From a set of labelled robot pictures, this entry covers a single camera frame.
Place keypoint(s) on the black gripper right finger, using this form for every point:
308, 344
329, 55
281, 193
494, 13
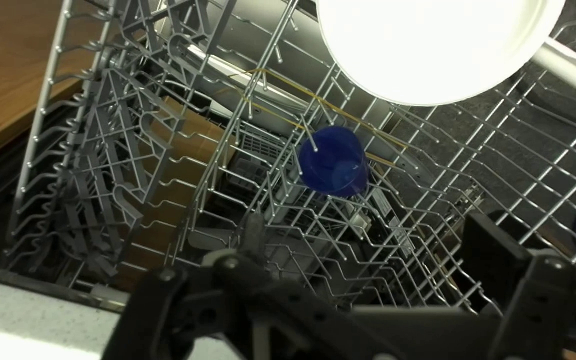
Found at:
535, 291

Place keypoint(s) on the grey wire dishwasher rack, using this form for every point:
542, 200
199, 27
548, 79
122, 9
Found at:
174, 128

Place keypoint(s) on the blue plastic cup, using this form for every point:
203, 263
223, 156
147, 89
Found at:
333, 162

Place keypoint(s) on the white round plate in rack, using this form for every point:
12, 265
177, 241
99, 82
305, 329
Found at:
426, 53

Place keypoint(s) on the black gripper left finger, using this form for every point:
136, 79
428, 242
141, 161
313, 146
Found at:
231, 295

